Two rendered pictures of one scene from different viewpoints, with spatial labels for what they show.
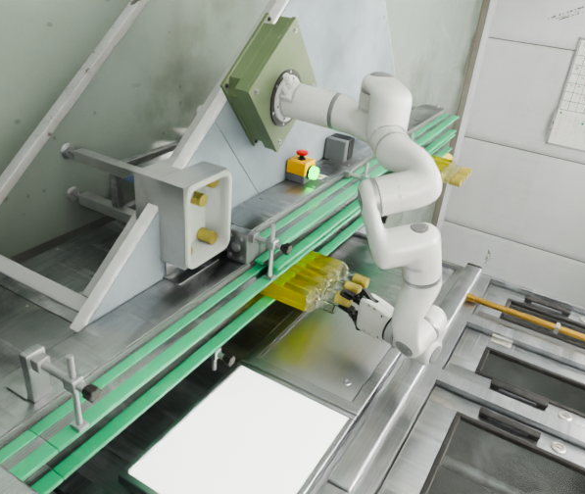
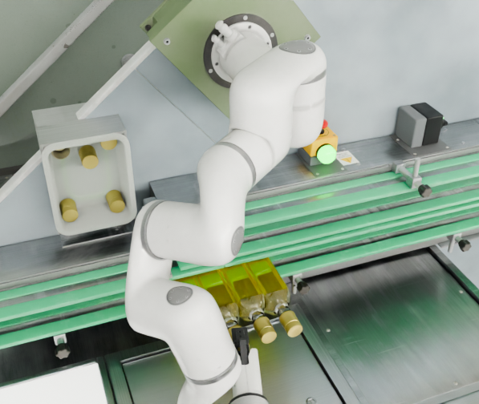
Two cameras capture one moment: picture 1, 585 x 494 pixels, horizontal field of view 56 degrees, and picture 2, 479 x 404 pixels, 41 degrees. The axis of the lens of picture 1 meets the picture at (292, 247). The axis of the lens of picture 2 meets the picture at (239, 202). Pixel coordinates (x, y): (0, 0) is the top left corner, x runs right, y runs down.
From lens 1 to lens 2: 96 cm
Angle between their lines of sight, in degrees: 35
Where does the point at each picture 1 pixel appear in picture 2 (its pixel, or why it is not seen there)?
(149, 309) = (6, 263)
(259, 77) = (171, 24)
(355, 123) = not seen: hidden behind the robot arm
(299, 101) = (230, 62)
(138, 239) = (14, 186)
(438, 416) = not seen: outside the picture
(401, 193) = (168, 237)
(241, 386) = (71, 386)
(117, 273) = not seen: outside the picture
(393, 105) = (239, 102)
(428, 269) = (182, 358)
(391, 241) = (135, 299)
